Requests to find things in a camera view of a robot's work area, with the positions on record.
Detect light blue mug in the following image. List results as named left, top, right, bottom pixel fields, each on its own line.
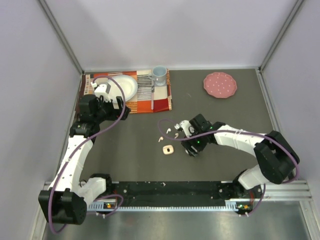
left=148, top=65, right=168, bottom=86

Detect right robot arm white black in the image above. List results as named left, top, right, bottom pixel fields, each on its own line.
left=174, top=114, right=300, bottom=198

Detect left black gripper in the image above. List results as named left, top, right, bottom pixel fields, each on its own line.
left=93, top=96, right=130, bottom=124

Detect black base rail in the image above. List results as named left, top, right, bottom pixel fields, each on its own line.
left=109, top=180, right=241, bottom=208

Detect beige earbud case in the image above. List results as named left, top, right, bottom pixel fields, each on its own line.
left=162, top=145, right=174, bottom=155

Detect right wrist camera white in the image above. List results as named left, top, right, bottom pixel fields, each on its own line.
left=174, top=120, right=195, bottom=138

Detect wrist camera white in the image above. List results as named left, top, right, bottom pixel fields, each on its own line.
left=174, top=120, right=195, bottom=138
left=91, top=82, right=113, bottom=102

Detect white bowl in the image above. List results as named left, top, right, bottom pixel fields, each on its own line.
left=107, top=74, right=138, bottom=102

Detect grey cable duct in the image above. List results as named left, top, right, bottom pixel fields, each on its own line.
left=87, top=200, right=253, bottom=214

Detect pink handled knife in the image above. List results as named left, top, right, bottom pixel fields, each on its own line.
left=151, top=82, right=155, bottom=110

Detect pink dotted plate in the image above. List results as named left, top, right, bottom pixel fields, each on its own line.
left=203, top=72, right=238, bottom=99

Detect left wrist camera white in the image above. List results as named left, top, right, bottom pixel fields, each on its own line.
left=91, top=82, right=113, bottom=102

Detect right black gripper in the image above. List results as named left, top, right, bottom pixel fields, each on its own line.
left=181, top=128, right=207, bottom=158

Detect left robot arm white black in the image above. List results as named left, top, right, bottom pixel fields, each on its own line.
left=38, top=94, right=131, bottom=227

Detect patterned orange placemat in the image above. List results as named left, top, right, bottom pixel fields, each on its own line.
left=79, top=70, right=172, bottom=114

